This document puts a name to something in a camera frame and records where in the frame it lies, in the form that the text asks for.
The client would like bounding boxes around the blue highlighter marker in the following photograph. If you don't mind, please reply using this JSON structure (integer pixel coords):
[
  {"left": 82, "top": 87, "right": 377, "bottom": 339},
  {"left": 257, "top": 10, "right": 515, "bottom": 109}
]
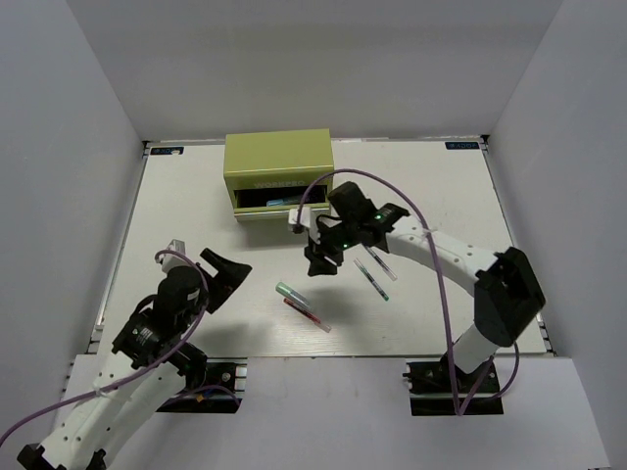
[{"left": 265, "top": 196, "right": 302, "bottom": 208}]

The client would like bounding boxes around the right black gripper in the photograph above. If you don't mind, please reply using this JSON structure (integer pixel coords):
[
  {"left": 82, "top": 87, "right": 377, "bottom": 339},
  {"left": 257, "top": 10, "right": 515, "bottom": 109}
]
[{"left": 305, "top": 217, "right": 361, "bottom": 277}]

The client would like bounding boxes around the green metal drawer box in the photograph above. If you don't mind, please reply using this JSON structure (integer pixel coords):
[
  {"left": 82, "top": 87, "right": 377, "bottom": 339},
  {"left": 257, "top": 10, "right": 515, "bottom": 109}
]
[{"left": 223, "top": 129, "right": 334, "bottom": 221}]

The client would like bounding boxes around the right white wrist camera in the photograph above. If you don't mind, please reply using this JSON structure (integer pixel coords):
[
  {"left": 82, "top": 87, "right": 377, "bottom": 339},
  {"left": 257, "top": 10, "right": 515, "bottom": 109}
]
[{"left": 288, "top": 206, "right": 317, "bottom": 239}]

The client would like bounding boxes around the blue corner label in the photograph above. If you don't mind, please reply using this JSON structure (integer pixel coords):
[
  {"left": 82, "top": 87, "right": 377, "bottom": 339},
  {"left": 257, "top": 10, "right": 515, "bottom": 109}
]
[
  {"left": 445, "top": 141, "right": 480, "bottom": 151},
  {"left": 150, "top": 146, "right": 184, "bottom": 156}
]

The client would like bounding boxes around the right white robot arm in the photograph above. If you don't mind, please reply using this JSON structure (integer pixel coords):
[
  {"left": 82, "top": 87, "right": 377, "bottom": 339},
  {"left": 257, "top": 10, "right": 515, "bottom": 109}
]
[{"left": 288, "top": 182, "right": 546, "bottom": 391}]

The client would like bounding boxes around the left blue corner label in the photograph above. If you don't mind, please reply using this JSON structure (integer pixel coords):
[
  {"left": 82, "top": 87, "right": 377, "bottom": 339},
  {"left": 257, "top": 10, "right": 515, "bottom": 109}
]
[{"left": 150, "top": 146, "right": 184, "bottom": 156}]

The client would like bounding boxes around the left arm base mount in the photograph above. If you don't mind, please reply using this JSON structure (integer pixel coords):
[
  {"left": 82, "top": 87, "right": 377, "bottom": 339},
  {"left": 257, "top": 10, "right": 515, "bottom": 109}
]
[{"left": 158, "top": 358, "right": 248, "bottom": 414}]

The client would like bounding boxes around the red gel pen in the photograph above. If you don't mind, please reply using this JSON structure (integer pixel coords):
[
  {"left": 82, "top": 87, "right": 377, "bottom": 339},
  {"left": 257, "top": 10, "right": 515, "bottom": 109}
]
[{"left": 283, "top": 299, "right": 331, "bottom": 333}]

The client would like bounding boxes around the right blue corner label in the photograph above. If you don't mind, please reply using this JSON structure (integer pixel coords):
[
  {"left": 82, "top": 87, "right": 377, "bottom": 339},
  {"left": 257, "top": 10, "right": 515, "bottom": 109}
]
[{"left": 445, "top": 141, "right": 480, "bottom": 151}]

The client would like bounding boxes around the green gel pen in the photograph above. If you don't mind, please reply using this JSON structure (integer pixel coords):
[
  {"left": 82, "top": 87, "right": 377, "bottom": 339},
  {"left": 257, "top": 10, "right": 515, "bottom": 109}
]
[{"left": 354, "top": 258, "right": 389, "bottom": 302}]

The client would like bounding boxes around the purple gel pen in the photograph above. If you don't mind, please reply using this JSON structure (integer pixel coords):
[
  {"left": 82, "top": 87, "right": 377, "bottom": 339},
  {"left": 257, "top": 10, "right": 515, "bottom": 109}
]
[{"left": 364, "top": 246, "right": 398, "bottom": 281}]

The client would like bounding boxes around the green highlighter marker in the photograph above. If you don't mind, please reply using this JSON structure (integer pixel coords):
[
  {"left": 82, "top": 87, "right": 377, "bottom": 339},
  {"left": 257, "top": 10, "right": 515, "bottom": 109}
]
[{"left": 275, "top": 282, "right": 310, "bottom": 307}]

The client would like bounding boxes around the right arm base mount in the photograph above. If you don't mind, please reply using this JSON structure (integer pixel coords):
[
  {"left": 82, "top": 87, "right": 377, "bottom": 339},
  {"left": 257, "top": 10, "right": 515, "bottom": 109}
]
[{"left": 403, "top": 360, "right": 504, "bottom": 417}]

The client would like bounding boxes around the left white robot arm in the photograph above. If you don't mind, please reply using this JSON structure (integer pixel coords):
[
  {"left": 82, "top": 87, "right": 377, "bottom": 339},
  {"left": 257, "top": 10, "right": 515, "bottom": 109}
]
[{"left": 17, "top": 241, "right": 252, "bottom": 469}]

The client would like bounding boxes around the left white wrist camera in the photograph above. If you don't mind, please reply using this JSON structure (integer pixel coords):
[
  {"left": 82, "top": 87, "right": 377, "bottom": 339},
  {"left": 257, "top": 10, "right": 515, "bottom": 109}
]
[{"left": 156, "top": 239, "right": 188, "bottom": 274}]

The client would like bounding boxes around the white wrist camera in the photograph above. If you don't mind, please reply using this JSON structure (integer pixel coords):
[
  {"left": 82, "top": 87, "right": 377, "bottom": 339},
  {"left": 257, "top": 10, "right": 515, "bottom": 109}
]
[
  {"left": 288, "top": 206, "right": 317, "bottom": 239},
  {"left": 156, "top": 239, "right": 188, "bottom": 274}
]

